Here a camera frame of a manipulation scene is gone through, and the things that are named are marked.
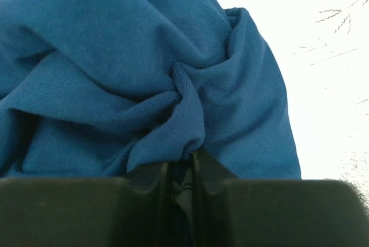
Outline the floral table cloth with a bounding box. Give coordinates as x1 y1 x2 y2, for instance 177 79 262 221
216 0 368 193

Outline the dark blue t shirt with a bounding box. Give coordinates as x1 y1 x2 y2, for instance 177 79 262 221
1 0 301 179

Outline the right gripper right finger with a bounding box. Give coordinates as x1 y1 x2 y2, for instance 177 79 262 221
193 148 368 246

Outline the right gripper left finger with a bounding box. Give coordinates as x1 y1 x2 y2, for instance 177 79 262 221
1 163 169 246

